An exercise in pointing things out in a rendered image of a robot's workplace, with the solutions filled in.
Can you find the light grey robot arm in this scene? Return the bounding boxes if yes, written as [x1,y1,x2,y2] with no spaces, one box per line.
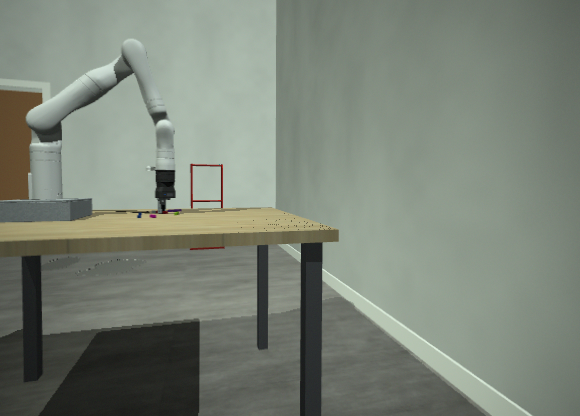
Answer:
[26,39,174,200]

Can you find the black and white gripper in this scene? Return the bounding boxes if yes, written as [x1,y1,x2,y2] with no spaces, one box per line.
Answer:
[146,158,176,213]

